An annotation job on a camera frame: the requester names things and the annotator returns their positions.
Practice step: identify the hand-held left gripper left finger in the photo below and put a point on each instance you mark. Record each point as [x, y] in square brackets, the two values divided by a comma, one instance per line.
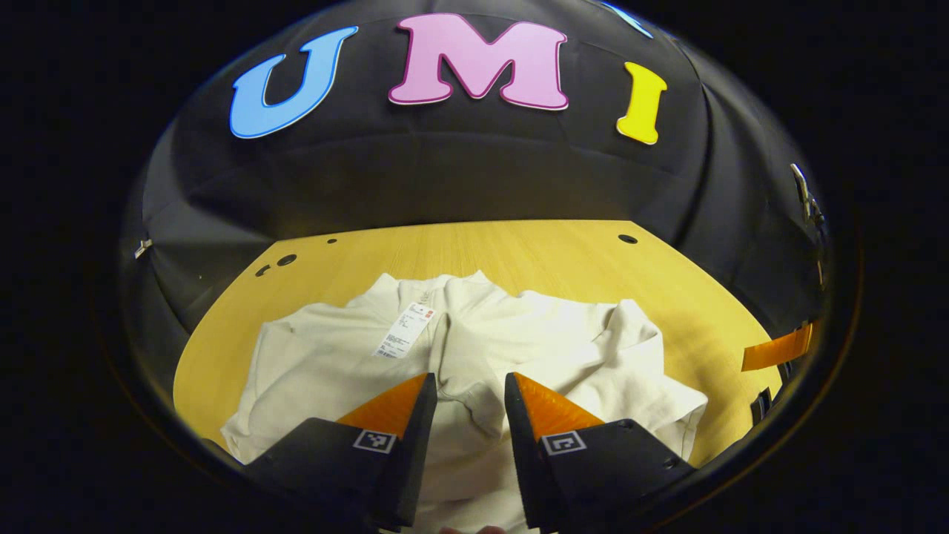
[415, 452]

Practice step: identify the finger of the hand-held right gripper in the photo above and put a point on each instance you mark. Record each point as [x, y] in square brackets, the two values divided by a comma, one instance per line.
[778, 348]

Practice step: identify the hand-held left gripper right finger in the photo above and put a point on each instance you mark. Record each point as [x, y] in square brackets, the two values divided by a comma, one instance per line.
[526, 460]

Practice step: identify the cream white sweatshirt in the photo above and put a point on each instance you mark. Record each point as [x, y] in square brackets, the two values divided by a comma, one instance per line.
[334, 363]

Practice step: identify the black backdrop cloth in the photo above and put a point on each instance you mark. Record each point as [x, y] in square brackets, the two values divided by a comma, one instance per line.
[445, 170]

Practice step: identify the white backdrop clip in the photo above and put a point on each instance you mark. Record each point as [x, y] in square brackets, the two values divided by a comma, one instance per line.
[142, 247]

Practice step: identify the black table edge bracket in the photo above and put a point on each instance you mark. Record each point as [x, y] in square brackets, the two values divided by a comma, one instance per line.
[761, 406]

